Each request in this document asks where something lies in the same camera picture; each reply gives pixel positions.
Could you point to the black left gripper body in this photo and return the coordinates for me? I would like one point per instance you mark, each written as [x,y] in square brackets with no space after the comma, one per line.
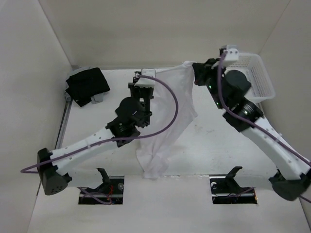
[144,95]

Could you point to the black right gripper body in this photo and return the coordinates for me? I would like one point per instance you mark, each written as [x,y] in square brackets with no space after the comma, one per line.
[209,75]

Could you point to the white tank top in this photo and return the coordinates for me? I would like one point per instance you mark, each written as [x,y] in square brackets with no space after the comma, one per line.
[175,110]

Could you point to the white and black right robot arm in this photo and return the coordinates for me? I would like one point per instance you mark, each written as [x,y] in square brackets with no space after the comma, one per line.
[228,89]

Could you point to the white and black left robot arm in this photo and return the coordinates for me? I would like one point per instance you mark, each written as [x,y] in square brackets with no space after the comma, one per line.
[56,166]

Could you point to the folded black tank top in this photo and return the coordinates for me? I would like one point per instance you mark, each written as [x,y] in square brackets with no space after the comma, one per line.
[86,86]

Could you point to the white plastic basket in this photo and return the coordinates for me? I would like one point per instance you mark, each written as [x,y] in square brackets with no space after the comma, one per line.
[252,66]

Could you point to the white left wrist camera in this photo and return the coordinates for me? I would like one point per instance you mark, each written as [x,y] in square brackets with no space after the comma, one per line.
[147,77]

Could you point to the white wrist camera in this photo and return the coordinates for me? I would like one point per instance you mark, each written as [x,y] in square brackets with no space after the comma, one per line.
[231,54]
[147,77]

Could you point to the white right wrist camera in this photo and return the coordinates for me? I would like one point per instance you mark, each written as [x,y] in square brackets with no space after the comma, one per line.
[231,54]

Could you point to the aluminium right table rail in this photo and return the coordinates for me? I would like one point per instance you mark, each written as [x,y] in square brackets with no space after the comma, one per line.
[261,108]

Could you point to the aluminium table rail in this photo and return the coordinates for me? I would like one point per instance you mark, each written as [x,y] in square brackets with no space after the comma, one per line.
[261,108]
[64,120]

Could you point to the aluminium left table rail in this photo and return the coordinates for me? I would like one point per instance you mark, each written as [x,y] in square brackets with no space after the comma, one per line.
[64,120]

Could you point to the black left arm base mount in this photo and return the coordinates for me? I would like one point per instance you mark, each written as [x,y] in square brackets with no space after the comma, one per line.
[108,192]

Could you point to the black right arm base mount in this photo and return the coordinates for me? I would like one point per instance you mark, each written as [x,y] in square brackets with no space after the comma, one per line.
[225,190]

